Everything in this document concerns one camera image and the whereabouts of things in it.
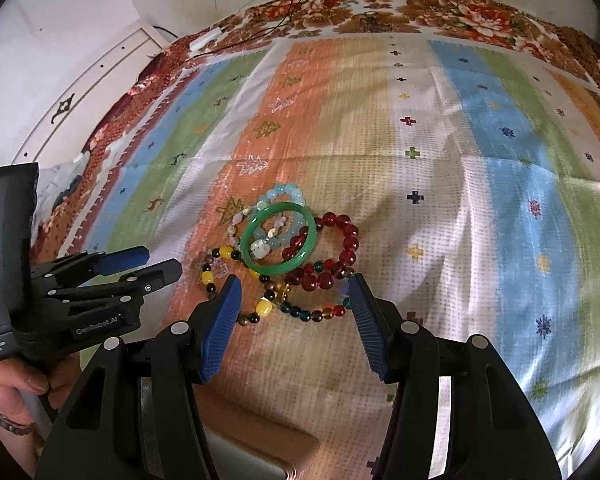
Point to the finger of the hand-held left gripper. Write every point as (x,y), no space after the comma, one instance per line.
(150,280)
(125,260)

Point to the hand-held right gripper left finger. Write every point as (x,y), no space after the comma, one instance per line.
(222,330)

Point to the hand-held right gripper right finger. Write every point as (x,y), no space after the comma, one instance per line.
(370,330)

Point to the green jade bangle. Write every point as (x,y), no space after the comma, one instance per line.
(252,262)

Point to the tan box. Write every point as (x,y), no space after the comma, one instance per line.
(270,440)

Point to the person's left forearm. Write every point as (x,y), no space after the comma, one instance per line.
(10,452)

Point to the person's left hand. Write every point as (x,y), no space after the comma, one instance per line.
(10,390)

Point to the grey crumpled cloth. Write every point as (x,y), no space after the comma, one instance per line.
(62,175)

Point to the striped colourful blanket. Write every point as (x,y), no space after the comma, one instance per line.
(430,210)

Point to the white cabinet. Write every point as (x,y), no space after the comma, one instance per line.
(95,85)

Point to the white power adapter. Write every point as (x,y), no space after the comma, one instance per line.
(207,37)

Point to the floral bedsheet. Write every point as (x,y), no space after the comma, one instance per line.
(380,15)

